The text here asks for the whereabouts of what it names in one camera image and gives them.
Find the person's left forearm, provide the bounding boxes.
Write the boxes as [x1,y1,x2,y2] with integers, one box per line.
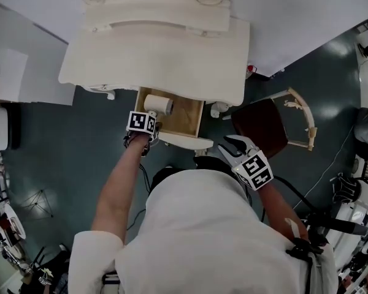
[90,132,151,244]

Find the thick black cable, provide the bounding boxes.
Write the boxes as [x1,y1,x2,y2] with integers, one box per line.
[272,175,316,214]

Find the thin white floor cable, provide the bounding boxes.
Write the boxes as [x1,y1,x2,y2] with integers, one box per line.
[293,126,356,208]

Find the white hair dryer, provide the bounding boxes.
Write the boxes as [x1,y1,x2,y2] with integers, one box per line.
[143,93,175,118]

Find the person's white shirt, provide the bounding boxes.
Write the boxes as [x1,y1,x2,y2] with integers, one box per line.
[67,168,340,294]

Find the black white backpack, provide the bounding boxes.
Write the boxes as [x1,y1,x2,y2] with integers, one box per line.
[331,173,361,205]

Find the cream ornate dressing table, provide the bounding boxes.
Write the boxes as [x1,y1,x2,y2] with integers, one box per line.
[57,0,251,119]

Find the black chest camera mount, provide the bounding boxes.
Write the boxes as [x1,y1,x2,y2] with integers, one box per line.
[286,213,366,258]

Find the person's right forearm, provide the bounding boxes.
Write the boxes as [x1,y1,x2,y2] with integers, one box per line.
[257,179,310,244]

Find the large cream wooden drawer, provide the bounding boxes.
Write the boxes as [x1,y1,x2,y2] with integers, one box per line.
[133,86,215,150]

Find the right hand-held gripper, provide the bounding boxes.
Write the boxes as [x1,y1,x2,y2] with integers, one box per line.
[218,134,274,192]

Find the thin metal stand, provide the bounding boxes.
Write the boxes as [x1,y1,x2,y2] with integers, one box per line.
[21,189,55,219]

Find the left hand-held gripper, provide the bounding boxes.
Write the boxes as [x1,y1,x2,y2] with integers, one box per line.
[126,111,163,143]

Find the white shelf cabinet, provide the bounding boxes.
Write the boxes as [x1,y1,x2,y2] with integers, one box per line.
[0,0,76,106]

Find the person's black trousers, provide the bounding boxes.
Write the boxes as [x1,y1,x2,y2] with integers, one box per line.
[150,154,234,192]

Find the wooden chair brown seat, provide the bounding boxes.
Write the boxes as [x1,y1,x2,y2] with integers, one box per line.
[222,86,319,160]

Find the white arm strap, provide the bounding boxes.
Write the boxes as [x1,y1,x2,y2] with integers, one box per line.
[285,217,301,240]

